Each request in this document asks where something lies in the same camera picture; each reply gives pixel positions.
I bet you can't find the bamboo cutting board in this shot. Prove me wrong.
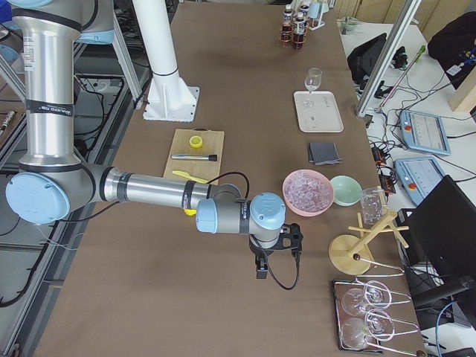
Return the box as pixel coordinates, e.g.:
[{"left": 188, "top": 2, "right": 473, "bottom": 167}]
[{"left": 163, "top": 129, "right": 225, "bottom": 181}]

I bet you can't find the blue cup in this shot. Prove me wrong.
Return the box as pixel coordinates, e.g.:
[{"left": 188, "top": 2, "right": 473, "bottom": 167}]
[{"left": 309, "top": 0, "right": 329, "bottom": 19}]

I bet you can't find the white rabbit tray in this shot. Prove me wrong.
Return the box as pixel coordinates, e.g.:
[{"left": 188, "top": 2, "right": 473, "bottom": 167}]
[{"left": 294, "top": 91, "right": 344, "bottom": 133}]

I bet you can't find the tea bottle white cap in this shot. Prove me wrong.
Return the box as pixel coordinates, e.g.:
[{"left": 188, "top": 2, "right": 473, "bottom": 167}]
[{"left": 292, "top": 13, "right": 306, "bottom": 49}]

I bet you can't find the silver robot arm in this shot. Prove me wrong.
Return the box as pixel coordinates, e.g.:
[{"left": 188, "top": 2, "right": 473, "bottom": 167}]
[{"left": 6, "top": 1, "right": 286, "bottom": 279}]

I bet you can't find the clear wine glass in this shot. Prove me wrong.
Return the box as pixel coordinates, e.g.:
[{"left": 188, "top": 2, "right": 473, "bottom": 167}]
[{"left": 302, "top": 68, "right": 322, "bottom": 108}]

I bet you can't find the black monitor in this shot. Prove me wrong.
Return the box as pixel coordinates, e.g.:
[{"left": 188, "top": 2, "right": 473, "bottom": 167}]
[{"left": 408, "top": 176, "right": 475, "bottom": 314}]

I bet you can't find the blue teach pendant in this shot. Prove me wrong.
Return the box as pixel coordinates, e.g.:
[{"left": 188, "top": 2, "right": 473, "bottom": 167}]
[
  {"left": 393, "top": 156, "right": 445, "bottom": 205},
  {"left": 399, "top": 109, "right": 451, "bottom": 155}
]

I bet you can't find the lower blue teach pendant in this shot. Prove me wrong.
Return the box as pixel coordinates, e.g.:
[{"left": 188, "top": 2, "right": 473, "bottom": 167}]
[{"left": 393, "top": 156, "right": 445, "bottom": 205}]

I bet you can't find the inverted wine glass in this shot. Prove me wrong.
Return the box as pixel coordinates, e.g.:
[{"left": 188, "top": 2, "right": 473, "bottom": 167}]
[
  {"left": 341, "top": 280, "right": 392, "bottom": 316},
  {"left": 341, "top": 309, "right": 395, "bottom": 350}
]

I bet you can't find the copper wire bottle basket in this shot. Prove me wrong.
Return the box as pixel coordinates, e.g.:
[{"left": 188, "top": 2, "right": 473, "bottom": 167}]
[{"left": 277, "top": 25, "right": 308, "bottom": 50}]

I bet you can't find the clear glass tumbler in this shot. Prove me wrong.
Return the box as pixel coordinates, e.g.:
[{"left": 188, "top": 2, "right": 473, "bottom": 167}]
[{"left": 360, "top": 187, "right": 387, "bottom": 225}]

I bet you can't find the yellow plastic knife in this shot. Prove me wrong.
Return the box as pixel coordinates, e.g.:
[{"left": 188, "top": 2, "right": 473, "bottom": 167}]
[{"left": 172, "top": 170, "right": 208, "bottom": 184}]

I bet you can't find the white wire cup rack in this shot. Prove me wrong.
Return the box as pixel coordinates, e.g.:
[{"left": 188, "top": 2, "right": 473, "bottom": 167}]
[{"left": 307, "top": 14, "right": 325, "bottom": 30}]

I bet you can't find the pink bowl of ice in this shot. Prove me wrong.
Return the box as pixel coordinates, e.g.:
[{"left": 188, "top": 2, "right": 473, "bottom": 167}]
[{"left": 282, "top": 170, "right": 334, "bottom": 216}]

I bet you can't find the green empty bowl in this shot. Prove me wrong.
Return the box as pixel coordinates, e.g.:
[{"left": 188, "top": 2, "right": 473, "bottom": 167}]
[{"left": 330, "top": 176, "right": 362, "bottom": 207}]

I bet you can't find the upper inverted wine glass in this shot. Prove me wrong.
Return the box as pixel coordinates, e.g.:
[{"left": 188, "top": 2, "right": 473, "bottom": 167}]
[{"left": 341, "top": 280, "right": 392, "bottom": 316}]

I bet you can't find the upper blue teach pendant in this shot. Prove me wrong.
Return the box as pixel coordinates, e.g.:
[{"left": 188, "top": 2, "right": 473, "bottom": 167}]
[{"left": 399, "top": 109, "right": 451, "bottom": 155}]

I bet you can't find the steel muddler black tip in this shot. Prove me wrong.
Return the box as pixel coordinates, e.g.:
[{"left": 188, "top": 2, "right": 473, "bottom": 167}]
[{"left": 170, "top": 154, "right": 218, "bottom": 161}]

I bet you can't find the half lemon slice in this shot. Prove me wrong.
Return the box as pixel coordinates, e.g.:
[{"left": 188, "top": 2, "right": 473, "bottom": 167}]
[{"left": 189, "top": 135, "right": 203, "bottom": 149}]

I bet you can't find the grey folded cloth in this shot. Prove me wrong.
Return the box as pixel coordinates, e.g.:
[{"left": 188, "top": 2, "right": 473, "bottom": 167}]
[{"left": 308, "top": 141, "right": 341, "bottom": 165}]

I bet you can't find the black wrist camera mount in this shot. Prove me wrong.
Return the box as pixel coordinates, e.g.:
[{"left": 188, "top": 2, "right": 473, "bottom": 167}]
[{"left": 275, "top": 223, "right": 303, "bottom": 260}]

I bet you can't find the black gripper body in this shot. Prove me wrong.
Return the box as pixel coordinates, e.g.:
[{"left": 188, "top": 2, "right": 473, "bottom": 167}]
[{"left": 248, "top": 234, "right": 277, "bottom": 279}]

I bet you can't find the lower inverted wine glass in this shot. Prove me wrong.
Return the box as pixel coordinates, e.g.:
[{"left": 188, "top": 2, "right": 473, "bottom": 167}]
[{"left": 341, "top": 309, "right": 395, "bottom": 350}]

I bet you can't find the wooden cup tree stand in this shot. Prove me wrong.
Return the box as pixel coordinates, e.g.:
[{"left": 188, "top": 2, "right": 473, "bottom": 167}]
[{"left": 328, "top": 207, "right": 408, "bottom": 276}]

